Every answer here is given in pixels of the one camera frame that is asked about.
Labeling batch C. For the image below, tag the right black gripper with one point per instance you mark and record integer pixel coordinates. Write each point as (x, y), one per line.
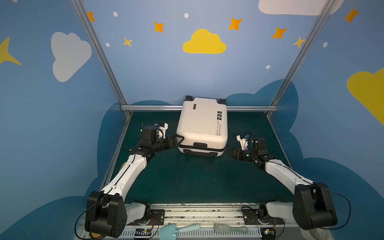
(238, 153)

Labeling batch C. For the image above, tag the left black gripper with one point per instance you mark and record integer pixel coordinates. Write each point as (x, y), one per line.
(171, 142)

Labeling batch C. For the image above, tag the white hard-shell suitcase black lining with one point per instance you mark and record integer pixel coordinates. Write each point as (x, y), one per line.
(203, 127)

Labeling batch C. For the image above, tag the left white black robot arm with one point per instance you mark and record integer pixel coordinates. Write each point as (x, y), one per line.
(106, 213)

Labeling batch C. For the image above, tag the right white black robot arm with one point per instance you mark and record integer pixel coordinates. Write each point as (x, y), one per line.
(312, 206)

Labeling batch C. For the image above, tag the pale green hair brush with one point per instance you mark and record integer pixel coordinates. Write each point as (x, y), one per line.
(227, 229)

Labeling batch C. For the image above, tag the right small circuit board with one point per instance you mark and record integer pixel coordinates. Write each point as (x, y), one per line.
(268, 234)

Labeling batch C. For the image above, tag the small circuit board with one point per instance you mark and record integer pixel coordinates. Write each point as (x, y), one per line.
(142, 234)
(268, 234)

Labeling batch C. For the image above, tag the teal toy shovel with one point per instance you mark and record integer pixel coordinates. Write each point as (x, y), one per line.
(170, 232)

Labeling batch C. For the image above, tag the left small circuit board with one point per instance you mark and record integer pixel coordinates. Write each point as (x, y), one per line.
(142, 234)

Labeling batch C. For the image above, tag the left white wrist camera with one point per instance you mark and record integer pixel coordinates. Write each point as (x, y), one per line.
(162, 128)

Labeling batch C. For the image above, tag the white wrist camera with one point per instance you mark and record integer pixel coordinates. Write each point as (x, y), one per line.
(162, 128)
(243, 139)

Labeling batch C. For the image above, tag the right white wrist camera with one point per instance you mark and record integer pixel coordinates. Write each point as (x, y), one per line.
(243, 139)

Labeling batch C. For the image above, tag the aluminium frame rear crossbar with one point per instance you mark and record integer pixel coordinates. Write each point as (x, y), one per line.
(179, 108)

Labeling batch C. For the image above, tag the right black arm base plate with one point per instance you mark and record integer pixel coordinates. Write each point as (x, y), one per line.
(251, 217)

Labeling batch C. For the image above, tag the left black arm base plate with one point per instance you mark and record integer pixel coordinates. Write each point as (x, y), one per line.
(154, 217)

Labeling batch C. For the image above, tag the left aluminium frame post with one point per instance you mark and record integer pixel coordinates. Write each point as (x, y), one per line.
(87, 24)

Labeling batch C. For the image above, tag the aluminium frame post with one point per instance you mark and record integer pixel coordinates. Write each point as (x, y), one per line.
(87, 24)
(319, 23)

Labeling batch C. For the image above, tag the right aluminium frame post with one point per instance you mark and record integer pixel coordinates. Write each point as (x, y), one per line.
(319, 23)

